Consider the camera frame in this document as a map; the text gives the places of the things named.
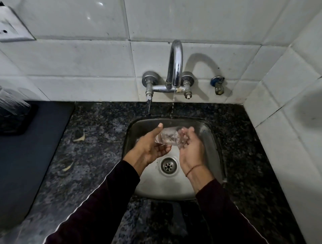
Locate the person's left hand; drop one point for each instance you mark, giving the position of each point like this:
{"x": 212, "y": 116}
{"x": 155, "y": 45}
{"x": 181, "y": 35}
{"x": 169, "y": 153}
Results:
{"x": 147, "y": 148}

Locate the person's right hand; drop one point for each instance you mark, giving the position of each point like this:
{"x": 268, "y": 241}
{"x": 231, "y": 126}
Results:
{"x": 192, "y": 150}

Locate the person's right thumb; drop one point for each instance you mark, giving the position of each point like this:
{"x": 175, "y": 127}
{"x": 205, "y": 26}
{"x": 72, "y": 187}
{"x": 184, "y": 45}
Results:
{"x": 191, "y": 132}

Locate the person's left thumb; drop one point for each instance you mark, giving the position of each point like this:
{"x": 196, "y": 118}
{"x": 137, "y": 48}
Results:
{"x": 156, "y": 131}

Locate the clear drinking glass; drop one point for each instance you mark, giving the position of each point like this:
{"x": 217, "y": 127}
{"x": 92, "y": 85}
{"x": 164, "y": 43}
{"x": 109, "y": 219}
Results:
{"x": 169, "y": 137}

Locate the person's left forearm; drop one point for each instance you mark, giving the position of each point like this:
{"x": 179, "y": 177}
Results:
{"x": 105, "y": 201}

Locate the person's right forearm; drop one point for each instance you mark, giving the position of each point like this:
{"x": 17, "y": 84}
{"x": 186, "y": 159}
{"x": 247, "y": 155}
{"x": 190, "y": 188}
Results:
{"x": 218, "y": 208}

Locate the round sink drain strainer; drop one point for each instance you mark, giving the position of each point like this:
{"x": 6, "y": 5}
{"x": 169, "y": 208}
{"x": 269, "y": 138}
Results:
{"x": 169, "y": 165}

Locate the stainless steel sink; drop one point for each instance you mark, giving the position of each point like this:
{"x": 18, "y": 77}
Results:
{"x": 156, "y": 183}

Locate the dry leaf scrap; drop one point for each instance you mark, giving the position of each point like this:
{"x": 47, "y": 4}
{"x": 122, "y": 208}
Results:
{"x": 68, "y": 167}
{"x": 79, "y": 137}

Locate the black counter mat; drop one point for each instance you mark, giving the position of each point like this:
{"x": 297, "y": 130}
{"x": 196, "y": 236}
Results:
{"x": 27, "y": 160}

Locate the clear ribbed glass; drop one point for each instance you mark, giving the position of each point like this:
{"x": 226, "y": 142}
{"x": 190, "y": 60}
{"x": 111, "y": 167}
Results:
{"x": 11, "y": 100}

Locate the chrome wall faucet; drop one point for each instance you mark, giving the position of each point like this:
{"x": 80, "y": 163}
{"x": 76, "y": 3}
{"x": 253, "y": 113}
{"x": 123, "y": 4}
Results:
{"x": 176, "y": 65}

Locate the white wall switch plate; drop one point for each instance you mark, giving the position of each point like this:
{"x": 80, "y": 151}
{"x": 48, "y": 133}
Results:
{"x": 12, "y": 25}

